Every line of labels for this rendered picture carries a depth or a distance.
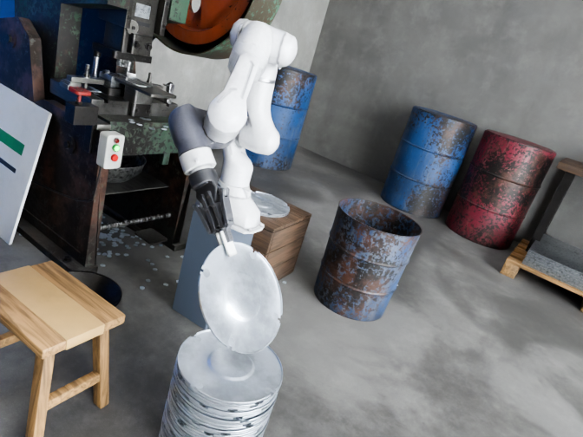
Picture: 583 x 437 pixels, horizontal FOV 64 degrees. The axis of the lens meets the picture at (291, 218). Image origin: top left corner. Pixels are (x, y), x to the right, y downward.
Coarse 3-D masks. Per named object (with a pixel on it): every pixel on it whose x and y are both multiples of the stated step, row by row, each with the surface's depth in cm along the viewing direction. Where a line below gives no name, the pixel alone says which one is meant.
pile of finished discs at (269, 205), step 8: (256, 192) 240; (264, 192) 242; (256, 200) 228; (264, 200) 231; (272, 200) 236; (280, 200) 240; (264, 208) 223; (272, 208) 226; (280, 208) 229; (288, 208) 232; (272, 216) 218; (280, 216) 220
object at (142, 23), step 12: (144, 0) 188; (156, 0) 193; (132, 12) 187; (144, 12) 191; (156, 12) 195; (108, 24) 192; (132, 24) 187; (144, 24) 193; (108, 36) 193; (120, 36) 189; (132, 36) 189; (144, 36) 192; (120, 48) 190; (132, 48) 190; (144, 48) 194
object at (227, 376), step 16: (192, 336) 132; (208, 336) 134; (192, 352) 126; (208, 352) 128; (224, 352) 128; (256, 352) 133; (272, 352) 135; (192, 368) 120; (208, 368) 122; (224, 368) 123; (240, 368) 125; (256, 368) 127; (272, 368) 129; (192, 384) 115; (208, 384) 117; (224, 384) 118; (240, 384) 120; (256, 384) 121; (272, 384) 123; (224, 400) 113; (240, 400) 115; (256, 400) 116
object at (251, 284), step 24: (216, 264) 116; (240, 264) 123; (264, 264) 130; (216, 288) 114; (240, 288) 120; (264, 288) 127; (216, 312) 112; (240, 312) 117; (264, 312) 124; (216, 336) 109; (240, 336) 115; (264, 336) 121
